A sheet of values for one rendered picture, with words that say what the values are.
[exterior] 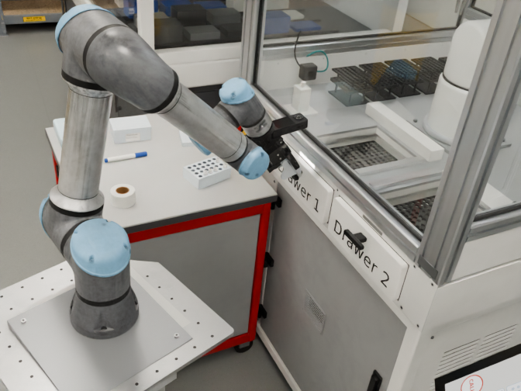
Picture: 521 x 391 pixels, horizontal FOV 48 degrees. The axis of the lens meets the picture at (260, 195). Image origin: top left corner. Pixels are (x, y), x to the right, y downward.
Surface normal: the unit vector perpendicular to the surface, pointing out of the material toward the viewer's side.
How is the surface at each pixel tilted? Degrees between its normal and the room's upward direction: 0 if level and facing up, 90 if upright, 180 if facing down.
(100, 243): 10
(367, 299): 90
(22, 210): 0
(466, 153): 90
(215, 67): 90
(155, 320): 3
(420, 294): 90
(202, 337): 0
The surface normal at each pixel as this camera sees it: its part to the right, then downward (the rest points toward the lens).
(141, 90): 0.23, 0.57
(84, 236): 0.20, -0.72
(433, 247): -0.89, 0.19
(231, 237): 0.44, 0.55
